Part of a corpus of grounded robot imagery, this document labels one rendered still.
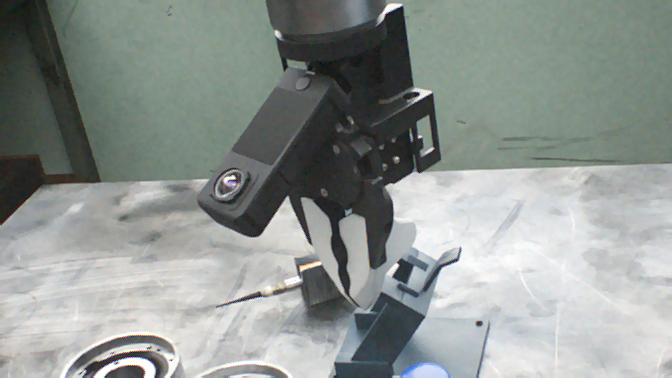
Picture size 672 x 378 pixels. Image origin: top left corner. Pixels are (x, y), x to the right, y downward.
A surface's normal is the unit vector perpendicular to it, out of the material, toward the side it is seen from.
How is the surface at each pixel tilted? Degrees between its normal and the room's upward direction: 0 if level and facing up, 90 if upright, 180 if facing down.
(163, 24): 90
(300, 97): 31
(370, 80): 90
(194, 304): 0
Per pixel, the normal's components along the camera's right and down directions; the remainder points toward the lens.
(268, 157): -0.46, -0.52
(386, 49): 0.70, 0.23
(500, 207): -0.16, -0.87
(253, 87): -0.24, 0.48
